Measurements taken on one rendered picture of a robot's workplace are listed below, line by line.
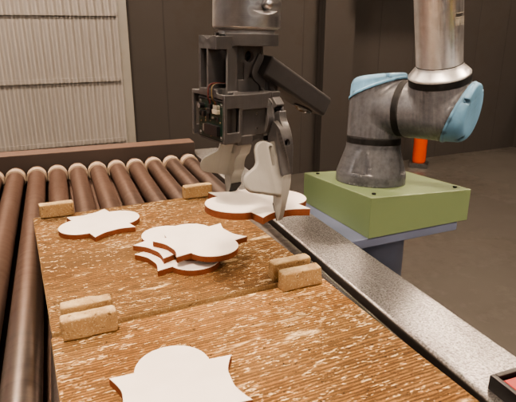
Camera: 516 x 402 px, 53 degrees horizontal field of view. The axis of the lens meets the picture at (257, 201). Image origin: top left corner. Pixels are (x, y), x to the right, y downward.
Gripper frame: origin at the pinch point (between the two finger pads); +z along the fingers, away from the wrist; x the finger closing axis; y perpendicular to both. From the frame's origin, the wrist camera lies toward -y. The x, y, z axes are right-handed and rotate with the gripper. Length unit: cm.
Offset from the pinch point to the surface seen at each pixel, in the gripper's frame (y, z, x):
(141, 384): 20.8, 11.2, 11.1
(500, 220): -298, 102, -124
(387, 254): -47, 25, -16
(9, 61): -36, 5, -339
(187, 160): -29, 15, -74
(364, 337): -2.8, 11.6, 16.9
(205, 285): 5.4, 12.0, -3.8
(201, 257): 4.1, 9.5, -7.2
